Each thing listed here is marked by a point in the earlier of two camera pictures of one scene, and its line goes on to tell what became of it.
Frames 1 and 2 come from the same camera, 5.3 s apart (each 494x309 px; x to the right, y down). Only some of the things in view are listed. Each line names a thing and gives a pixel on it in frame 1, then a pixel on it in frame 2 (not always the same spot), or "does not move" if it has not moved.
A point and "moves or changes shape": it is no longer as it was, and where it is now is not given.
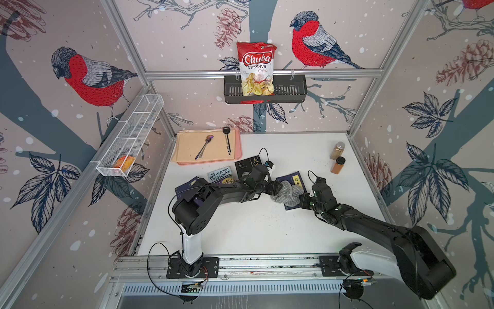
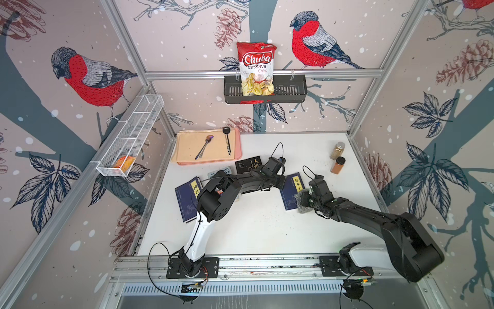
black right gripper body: [310, 203] does not move
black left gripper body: [269, 188] → [278, 182]
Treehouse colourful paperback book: [223, 176] does not move
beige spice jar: [337, 150] does not move
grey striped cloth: [289, 194] moves or changes shape
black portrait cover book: [244, 167] does not move
